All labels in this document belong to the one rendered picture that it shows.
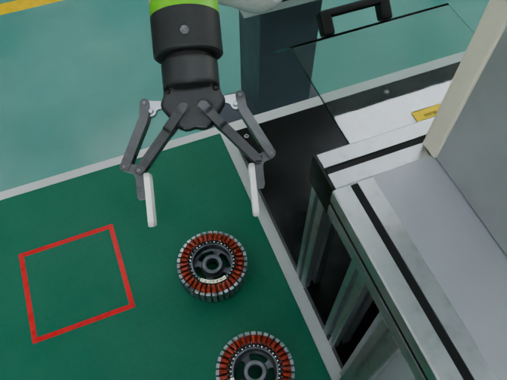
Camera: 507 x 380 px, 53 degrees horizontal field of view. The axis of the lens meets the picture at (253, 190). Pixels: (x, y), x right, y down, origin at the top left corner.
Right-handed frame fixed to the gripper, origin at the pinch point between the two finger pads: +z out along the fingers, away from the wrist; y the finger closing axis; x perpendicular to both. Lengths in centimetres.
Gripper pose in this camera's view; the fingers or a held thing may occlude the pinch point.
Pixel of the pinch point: (204, 212)
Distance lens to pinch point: 66.7
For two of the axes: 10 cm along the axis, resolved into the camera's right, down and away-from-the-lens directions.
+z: 1.0, 9.9, -0.3
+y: -9.9, 1.0, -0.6
